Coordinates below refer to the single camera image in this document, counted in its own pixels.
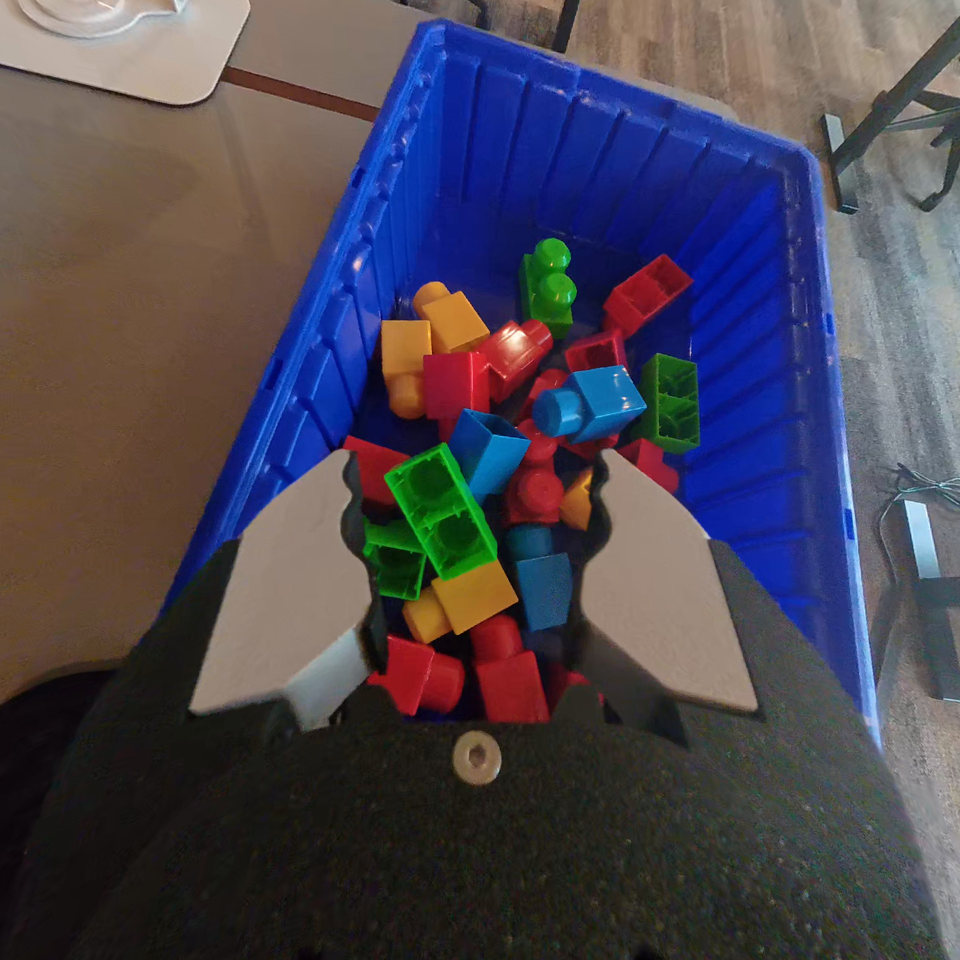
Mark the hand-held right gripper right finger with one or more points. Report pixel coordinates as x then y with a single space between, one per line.
668 615

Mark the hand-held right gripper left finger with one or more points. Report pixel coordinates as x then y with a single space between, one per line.
285 615

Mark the pile of assorted toy blocks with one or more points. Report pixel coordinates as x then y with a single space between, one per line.
510 450

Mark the blue plastic bin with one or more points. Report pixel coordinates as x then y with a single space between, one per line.
450 150

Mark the black textured wrist rest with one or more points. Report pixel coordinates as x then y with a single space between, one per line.
45 780

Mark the black metal desk legs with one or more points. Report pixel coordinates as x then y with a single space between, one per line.
900 105

